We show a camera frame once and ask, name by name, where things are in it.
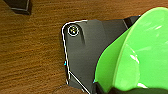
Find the bright green bowl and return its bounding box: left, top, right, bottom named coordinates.
left=94, top=7, right=168, bottom=93

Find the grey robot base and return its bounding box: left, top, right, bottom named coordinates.
left=60, top=14, right=143, bottom=94

